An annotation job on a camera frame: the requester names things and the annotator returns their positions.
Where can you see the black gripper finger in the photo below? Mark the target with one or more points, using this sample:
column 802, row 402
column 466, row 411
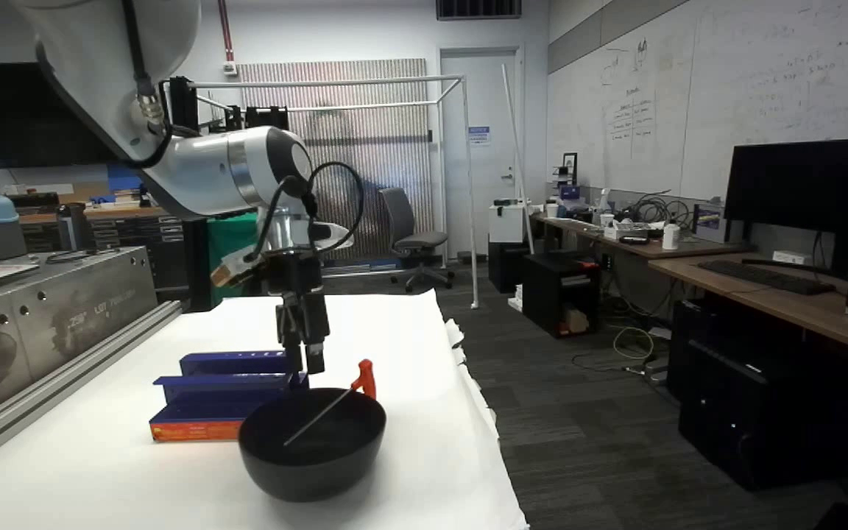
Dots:
column 291, row 340
column 317, row 340

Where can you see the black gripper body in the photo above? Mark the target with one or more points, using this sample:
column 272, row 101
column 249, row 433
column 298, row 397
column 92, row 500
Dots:
column 295, row 277

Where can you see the orange and silver tool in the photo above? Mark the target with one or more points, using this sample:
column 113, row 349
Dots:
column 366, row 378

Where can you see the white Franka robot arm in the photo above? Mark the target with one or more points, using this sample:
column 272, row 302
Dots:
column 219, row 172

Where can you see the black bowl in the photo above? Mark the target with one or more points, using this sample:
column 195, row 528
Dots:
column 310, row 471

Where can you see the green bin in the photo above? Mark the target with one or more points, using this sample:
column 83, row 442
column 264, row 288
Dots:
column 235, row 240

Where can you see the blue rack with orange base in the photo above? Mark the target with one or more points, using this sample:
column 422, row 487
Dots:
column 214, row 392

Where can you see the grey office chair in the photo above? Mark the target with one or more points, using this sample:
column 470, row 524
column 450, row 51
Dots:
column 414, row 240

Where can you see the small black box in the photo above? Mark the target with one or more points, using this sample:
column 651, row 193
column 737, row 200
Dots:
column 506, row 266

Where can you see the wooden workbench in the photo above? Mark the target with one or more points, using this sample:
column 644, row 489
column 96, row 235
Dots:
column 101, row 212

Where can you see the white door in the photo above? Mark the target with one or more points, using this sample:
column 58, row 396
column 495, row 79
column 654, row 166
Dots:
column 478, row 177

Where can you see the white paper table cover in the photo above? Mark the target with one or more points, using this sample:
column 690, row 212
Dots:
column 101, row 471

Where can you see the blue door sign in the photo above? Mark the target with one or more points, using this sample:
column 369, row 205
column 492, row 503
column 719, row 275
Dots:
column 478, row 132

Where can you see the red pipe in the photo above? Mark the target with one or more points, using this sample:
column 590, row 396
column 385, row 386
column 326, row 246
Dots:
column 226, row 40

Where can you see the black ceiling vent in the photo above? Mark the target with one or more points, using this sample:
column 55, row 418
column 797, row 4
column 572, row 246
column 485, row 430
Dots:
column 478, row 7

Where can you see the cluttered brown desk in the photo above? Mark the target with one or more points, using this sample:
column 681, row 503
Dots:
column 654, row 249

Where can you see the white cup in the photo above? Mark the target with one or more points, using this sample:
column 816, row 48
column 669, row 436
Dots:
column 669, row 235

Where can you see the black under-desk cabinet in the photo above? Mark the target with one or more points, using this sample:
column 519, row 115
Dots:
column 757, row 412

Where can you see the black keyboard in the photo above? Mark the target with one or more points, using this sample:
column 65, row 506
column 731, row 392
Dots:
column 766, row 277

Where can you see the brown wooden desk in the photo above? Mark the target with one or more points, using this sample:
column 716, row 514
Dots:
column 797, row 303

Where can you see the large black monitor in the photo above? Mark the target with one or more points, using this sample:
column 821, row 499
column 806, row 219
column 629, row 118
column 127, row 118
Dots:
column 810, row 193

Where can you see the whiteboard with writing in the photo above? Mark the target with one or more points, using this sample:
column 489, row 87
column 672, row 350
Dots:
column 787, row 76

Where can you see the white pipe frame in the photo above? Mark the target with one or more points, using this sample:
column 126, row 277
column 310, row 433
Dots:
column 470, row 194

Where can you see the grey metal rail beam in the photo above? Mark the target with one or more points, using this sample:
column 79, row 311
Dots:
column 52, row 313

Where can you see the black wall phone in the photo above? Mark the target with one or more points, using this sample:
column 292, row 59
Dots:
column 570, row 166

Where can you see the black wall screen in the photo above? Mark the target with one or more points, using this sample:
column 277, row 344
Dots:
column 23, row 118

